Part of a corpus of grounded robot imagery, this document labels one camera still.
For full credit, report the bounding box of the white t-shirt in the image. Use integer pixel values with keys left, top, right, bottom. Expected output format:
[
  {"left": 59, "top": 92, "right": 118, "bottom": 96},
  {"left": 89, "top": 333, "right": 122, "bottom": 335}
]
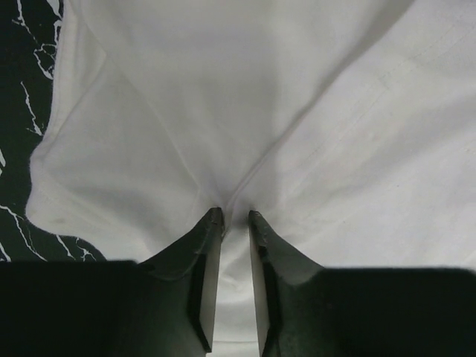
[{"left": 26, "top": 1, "right": 475, "bottom": 356}]

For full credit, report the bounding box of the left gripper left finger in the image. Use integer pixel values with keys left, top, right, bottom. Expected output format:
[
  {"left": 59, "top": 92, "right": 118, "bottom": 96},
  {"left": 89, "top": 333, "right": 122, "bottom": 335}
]
[{"left": 1, "top": 208, "right": 224, "bottom": 356}]

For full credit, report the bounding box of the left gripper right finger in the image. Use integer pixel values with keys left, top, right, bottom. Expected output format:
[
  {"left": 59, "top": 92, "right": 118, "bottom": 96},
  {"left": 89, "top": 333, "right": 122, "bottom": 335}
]
[{"left": 248, "top": 211, "right": 475, "bottom": 356}]

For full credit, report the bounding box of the black marbled table mat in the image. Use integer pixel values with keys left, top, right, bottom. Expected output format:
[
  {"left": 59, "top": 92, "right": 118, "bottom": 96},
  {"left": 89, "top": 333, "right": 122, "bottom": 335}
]
[{"left": 1, "top": 1, "right": 103, "bottom": 262}]

